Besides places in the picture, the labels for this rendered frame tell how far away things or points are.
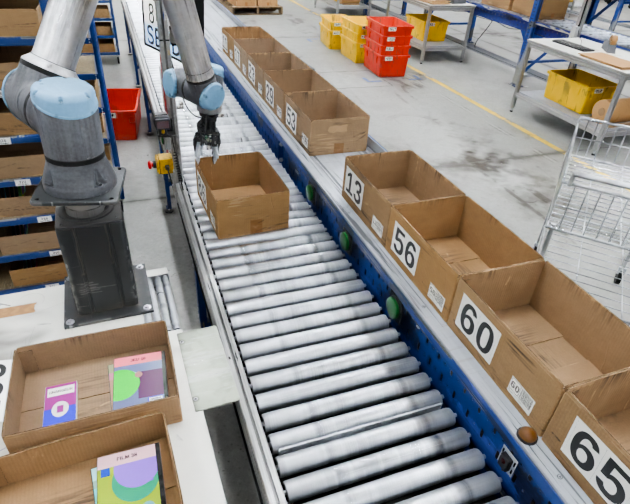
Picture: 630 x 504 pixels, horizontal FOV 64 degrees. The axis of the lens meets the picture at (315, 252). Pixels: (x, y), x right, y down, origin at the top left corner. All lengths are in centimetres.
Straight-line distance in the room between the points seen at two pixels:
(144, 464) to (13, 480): 28
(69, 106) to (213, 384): 80
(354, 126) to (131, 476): 172
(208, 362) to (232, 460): 77
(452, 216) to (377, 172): 40
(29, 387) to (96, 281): 34
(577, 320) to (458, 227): 56
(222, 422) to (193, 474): 102
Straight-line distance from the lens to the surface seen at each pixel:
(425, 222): 177
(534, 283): 160
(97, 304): 170
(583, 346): 155
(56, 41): 159
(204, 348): 154
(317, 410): 139
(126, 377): 146
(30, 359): 156
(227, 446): 223
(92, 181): 148
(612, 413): 144
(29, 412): 150
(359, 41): 761
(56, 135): 144
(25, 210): 277
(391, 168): 209
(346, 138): 240
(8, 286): 303
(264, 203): 196
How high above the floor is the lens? 184
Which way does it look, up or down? 35 degrees down
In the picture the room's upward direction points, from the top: 4 degrees clockwise
